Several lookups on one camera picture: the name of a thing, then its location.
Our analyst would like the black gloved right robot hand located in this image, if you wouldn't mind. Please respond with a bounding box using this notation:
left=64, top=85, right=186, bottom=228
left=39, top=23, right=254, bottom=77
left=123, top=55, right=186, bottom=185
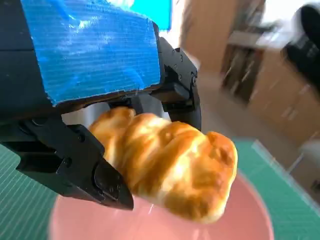
left=282, top=4, right=320, bottom=94

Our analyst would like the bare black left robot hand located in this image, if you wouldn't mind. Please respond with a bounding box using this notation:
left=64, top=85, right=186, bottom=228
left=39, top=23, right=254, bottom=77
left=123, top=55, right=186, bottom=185
left=0, top=0, right=203, bottom=211

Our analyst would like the long twisted toy bread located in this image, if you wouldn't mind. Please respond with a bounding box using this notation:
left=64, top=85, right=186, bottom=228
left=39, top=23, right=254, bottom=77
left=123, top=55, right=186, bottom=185
left=88, top=106, right=238, bottom=225

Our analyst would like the pink bowl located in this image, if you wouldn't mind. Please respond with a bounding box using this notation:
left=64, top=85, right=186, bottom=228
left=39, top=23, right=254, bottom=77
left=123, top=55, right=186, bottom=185
left=47, top=172, right=276, bottom=240

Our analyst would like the wooden bookshelf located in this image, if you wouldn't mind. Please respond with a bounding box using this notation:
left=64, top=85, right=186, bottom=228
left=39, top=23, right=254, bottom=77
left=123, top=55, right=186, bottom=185
left=219, top=29, right=266, bottom=103

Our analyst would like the monitor with blue screen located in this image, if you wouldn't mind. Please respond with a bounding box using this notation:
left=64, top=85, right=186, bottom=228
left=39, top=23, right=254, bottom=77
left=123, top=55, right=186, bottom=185
left=129, top=0, right=173, bottom=31

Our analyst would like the green cutting mat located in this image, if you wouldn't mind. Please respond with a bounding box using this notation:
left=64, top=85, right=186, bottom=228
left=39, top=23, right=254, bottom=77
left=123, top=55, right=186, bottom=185
left=0, top=139, right=320, bottom=240

